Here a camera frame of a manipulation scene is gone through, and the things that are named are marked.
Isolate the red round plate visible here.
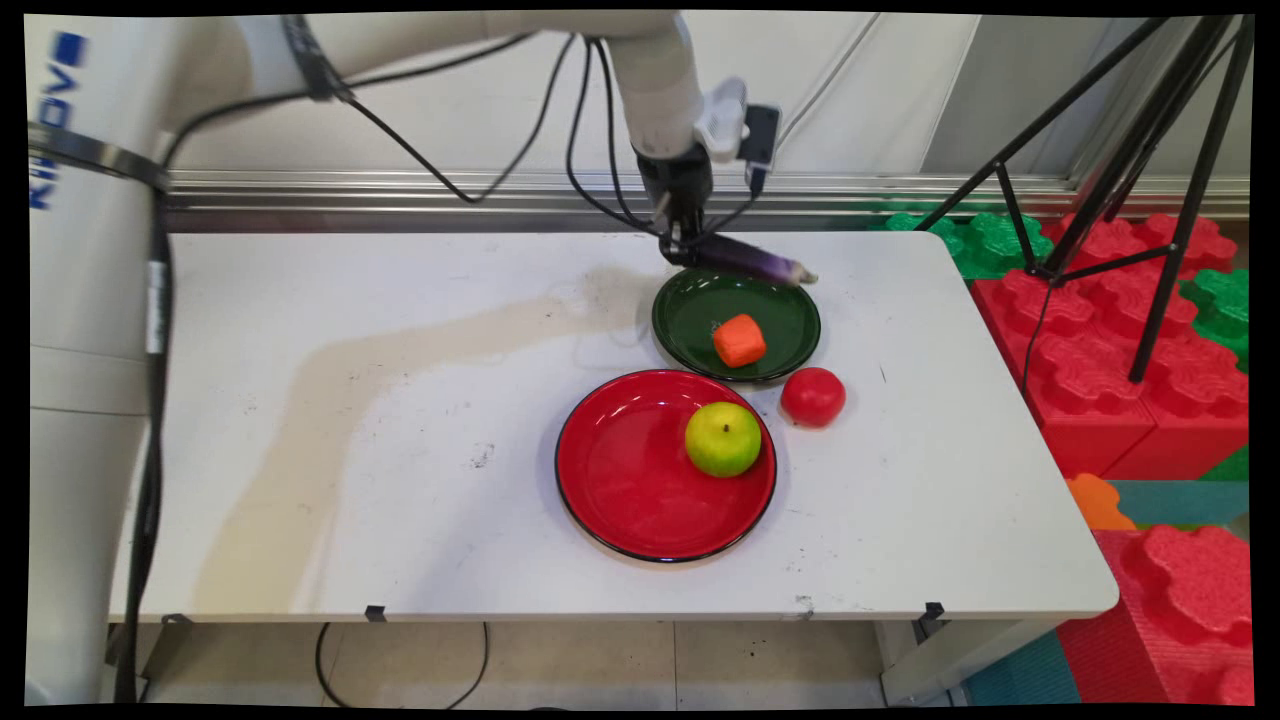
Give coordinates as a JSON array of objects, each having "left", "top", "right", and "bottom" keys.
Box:
[{"left": 555, "top": 369, "right": 778, "bottom": 564}]

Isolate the black cable along arm base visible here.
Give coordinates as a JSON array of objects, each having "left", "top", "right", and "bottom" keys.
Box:
[{"left": 112, "top": 150, "right": 179, "bottom": 704}]

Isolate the green toy apple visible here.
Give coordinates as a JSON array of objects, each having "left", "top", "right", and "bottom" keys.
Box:
[{"left": 684, "top": 401, "right": 763, "bottom": 478}]

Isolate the orange toy carrot piece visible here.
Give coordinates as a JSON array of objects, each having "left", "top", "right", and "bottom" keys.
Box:
[{"left": 712, "top": 313, "right": 768, "bottom": 369}]

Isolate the large red foam block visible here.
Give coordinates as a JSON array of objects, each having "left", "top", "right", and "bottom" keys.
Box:
[{"left": 1058, "top": 524, "right": 1256, "bottom": 707}]

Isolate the aluminium rail profile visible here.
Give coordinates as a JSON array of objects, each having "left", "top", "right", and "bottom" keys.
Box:
[{"left": 165, "top": 170, "right": 1251, "bottom": 237}]

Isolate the red foam block stack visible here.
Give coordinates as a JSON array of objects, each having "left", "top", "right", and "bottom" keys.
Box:
[{"left": 970, "top": 212, "right": 1251, "bottom": 482}]

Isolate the black cable under table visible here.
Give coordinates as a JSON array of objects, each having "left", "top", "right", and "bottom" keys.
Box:
[{"left": 314, "top": 622, "right": 492, "bottom": 712}]

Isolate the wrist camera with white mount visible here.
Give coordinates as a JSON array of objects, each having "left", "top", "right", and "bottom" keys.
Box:
[{"left": 695, "top": 78, "right": 782, "bottom": 191}]

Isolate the orange foam piece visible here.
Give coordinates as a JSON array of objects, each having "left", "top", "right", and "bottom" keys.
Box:
[{"left": 1065, "top": 473, "right": 1138, "bottom": 532}]

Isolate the black tripod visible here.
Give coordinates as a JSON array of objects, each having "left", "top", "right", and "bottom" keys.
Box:
[{"left": 915, "top": 15, "right": 1256, "bottom": 386}]

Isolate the green foam block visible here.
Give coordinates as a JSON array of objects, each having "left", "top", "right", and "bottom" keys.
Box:
[
  {"left": 1180, "top": 267, "right": 1251, "bottom": 373},
  {"left": 885, "top": 210, "right": 1054, "bottom": 282}
]

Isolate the purple toy eggplant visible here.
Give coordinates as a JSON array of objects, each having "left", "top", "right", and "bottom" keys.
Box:
[{"left": 698, "top": 234, "right": 819, "bottom": 288}]

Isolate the red toy tomato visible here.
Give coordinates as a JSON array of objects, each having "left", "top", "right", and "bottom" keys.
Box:
[{"left": 780, "top": 366, "right": 847, "bottom": 429}]

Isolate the teal foam mat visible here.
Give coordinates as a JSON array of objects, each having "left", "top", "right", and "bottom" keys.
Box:
[{"left": 1105, "top": 479, "right": 1251, "bottom": 531}]

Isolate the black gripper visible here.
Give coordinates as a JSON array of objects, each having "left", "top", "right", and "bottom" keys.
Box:
[{"left": 637, "top": 143, "right": 715, "bottom": 268}]

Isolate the black looping arm cable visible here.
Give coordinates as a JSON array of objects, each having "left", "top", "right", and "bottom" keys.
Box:
[{"left": 165, "top": 32, "right": 581, "bottom": 206}]

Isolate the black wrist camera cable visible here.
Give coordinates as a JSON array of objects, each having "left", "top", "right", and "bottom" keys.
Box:
[{"left": 564, "top": 38, "right": 766, "bottom": 241}]

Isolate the dark green round plate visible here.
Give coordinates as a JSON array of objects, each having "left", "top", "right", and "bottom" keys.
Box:
[{"left": 651, "top": 265, "right": 822, "bottom": 385}]

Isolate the white table leg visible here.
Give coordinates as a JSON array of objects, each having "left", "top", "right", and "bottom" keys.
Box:
[{"left": 878, "top": 619, "right": 1063, "bottom": 707}]

